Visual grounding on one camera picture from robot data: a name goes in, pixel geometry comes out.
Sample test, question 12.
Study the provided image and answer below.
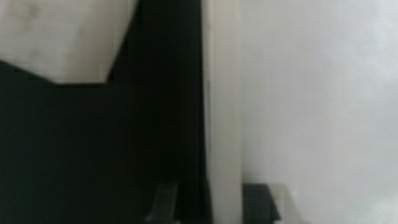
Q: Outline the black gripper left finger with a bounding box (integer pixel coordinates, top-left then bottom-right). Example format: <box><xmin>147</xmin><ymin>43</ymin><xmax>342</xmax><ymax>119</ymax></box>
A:
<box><xmin>143</xmin><ymin>183</ymin><xmax>179</xmax><ymax>224</ymax></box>

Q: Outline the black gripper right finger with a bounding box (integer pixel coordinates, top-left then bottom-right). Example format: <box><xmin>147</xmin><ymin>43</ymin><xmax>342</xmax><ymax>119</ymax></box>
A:
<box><xmin>243</xmin><ymin>183</ymin><xmax>285</xmax><ymax>224</ymax></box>

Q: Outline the white square table top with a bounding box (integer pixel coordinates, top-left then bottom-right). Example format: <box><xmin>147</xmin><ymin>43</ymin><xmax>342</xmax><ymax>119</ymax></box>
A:
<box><xmin>200</xmin><ymin>0</ymin><xmax>398</xmax><ymax>224</ymax></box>

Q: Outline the white obstacle fence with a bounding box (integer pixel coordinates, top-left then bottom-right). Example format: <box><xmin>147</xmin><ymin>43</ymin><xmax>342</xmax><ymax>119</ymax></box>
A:
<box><xmin>0</xmin><ymin>0</ymin><xmax>138</xmax><ymax>84</ymax></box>

